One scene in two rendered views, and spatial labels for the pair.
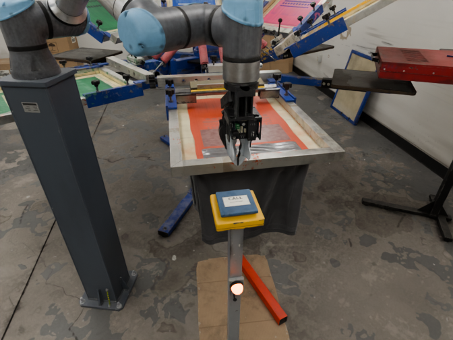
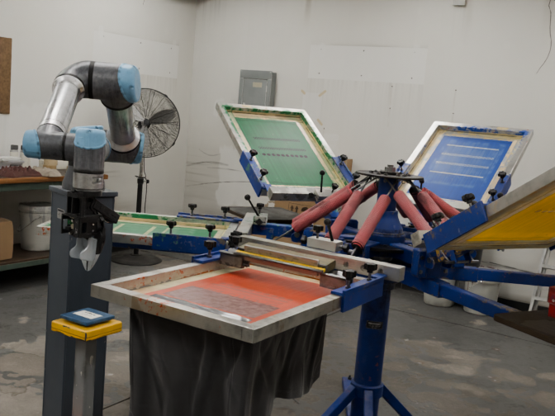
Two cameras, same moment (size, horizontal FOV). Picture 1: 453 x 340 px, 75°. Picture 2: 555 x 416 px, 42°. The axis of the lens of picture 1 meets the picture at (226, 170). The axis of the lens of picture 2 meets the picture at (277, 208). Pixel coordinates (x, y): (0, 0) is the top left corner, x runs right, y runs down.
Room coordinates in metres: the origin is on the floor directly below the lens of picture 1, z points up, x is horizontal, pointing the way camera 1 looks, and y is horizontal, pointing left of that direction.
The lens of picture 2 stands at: (-0.42, -1.59, 1.54)
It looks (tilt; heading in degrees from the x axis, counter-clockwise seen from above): 8 degrees down; 42
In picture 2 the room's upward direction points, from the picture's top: 5 degrees clockwise
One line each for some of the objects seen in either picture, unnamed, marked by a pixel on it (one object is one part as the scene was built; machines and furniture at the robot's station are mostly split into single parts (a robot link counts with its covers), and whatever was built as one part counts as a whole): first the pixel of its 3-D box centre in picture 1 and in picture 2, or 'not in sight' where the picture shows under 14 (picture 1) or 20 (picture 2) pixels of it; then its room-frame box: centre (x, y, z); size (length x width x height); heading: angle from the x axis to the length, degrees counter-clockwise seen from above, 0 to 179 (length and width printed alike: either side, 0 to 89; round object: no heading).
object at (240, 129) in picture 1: (240, 110); (84, 213); (0.61, -0.03, 1.24); 0.09 x 0.08 x 0.12; 10
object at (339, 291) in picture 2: (280, 94); (358, 292); (1.50, -0.28, 0.98); 0.30 x 0.05 x 0.07; 10
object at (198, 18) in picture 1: (198, 25); (88, 148); (0.67, 0.06, 1.40); 0.11 x 0.11 x 0.08; 48
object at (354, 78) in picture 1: (298, 78); (488, 304); (2.02, -0.49, 0.91); 1.34 x 0.40 x 0.08; 70
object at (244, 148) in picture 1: (245, 151); (87, 255); (0.62, -0.05, 1.14); 0.06 x 0.03 x 0.09; 10
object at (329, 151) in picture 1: (236, 117); (247, 288); (1.21, -0.05, 0.97); 0.79 x 0.58 x 0.04; 10
